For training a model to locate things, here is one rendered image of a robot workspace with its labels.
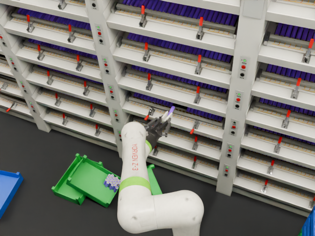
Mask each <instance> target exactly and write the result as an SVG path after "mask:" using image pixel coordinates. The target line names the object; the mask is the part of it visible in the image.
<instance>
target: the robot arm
mask: <svg viewBox="0 0 315 236"><path fill-rule="evenodd" d="M167 115H168V111H167V112H166V113H165V114H164V115H162V116H160V117H159V118H157V117H156V118H154V119H153V120H152V121H150V122H149V123H148V124H145V125H144V126H143V125H142V124H140V123H138V122H129V123H127V124H126V125H124V127H123V128H122V131H121V138H122V161H123V166H122V174H121V179H120V188H119V197H118V211H117V217H118V222H119V224H120V225H121V227H122V228H123V229H124V230H125V231H127V232H129V233H133V234H138V233H142V232H147V231H151V230H156V229H172V232H173V236H199V234H200V225H201V221H202V218H203V213H204V206H203V202H202V200H201V199H200V197H199V196H198V195H197V194H196V193H194V192H192V191H188V190H181V191H177V192H171V193H166V194H160V195H152V193H151V187H150V180H149V176H148V172H147V166H146V159H147V157H148V155H149V154H150V153H151V151H152V150H153V149H154V147H155V146H156V145H157V141H158V139H159V138H160V137H162V136H165V137H167V134H168V131H169V129H170V127H171V122H170V121H171V118H172V116H173V113H172V112H171V113H170V115H169V116H167ZM164 120H165V122H164V123H163V124H162V125H161V126H160V127H159V128H158V126H159V124H160V123H161V122H163V121H164ZM152 126H153V127H152ZM165 128H166V129H165ZM164 129H165V131H164V132H163V133H162V131H163V130H164Z"/></svg>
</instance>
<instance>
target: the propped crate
mask: <svg viewBox="0 0 315 236"><path fill-rule="evenodd" d="M108 174H113V173H112V172H110V171H108V170H107V169H105V168H103V167H102V166H100V165H98V164H97V163H95V162H93V161H92V160H90V159H88V158H87V156H86V155H84V156H83V158H82V160H81V161H80V163H79V164H78V165H77V167H76V168H75V170H74V171H73V173H72V174H71V176H70V177H68V179H67V182H66V184H67V185H69V186H70V187H72V188H74V189H75V190H77V191H79V192H80V193H82V194H84V195H85V196H87V197H89V198H90V199H92V200H94V201H96V202H97V203H99V204H101V205H103V206H104V207H106V208H108V206H109V205H110V203H111V201H112V199H113V198H114V196H115V194H116V192H117V191H118V189H119V188H118V189H117V191H116V192H114V190H113V189H111V190H110V189H109V187H105V185H104V181H105V179H106V178H107V176H108ZM113 175H114V177H118V179H119V180H120V179H121V178H120V177H119V176H117V175H115V174H113Z"/></svg>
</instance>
